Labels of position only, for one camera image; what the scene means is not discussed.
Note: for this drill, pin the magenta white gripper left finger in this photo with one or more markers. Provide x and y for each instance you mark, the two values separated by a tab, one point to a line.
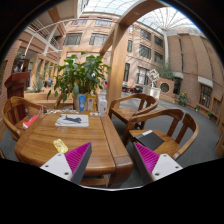
70	166

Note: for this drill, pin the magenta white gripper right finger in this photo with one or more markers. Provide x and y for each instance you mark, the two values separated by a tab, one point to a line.
153	166

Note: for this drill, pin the grey mouse pad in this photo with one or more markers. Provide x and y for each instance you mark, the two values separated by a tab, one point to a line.
72	120

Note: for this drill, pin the black notebook on chair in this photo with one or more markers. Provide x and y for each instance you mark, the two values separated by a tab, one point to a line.
149	139

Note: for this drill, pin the wooden table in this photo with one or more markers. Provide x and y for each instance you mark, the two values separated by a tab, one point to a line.
109	163

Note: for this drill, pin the wooden chair near right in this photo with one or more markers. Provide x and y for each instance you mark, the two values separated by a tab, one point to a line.
181	134

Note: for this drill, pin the wooden chair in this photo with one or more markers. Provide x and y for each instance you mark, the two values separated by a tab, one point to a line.
181	134
147	103
16	111

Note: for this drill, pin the wooden chair far right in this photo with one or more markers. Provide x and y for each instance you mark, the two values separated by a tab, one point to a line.
147	103

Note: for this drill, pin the red book on chair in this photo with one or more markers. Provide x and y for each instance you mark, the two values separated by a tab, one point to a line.
28	123

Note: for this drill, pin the blue tube bottle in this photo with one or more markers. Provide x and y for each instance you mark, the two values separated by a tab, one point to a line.
82	101

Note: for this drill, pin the white sanitizer bottle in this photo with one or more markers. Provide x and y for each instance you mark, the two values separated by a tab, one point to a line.
102	104

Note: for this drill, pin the yellow bottle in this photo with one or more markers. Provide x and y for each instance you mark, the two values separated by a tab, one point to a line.
91	101

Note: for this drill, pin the wooden chair left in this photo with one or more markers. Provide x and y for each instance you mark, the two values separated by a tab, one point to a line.
16	111

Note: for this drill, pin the green potted plant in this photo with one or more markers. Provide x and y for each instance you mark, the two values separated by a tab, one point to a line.
76	77

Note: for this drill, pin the white sculpture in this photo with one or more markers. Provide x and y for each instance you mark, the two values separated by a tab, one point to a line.
153	76

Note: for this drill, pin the wooden pillar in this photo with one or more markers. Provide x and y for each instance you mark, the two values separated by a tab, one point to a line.
118	40

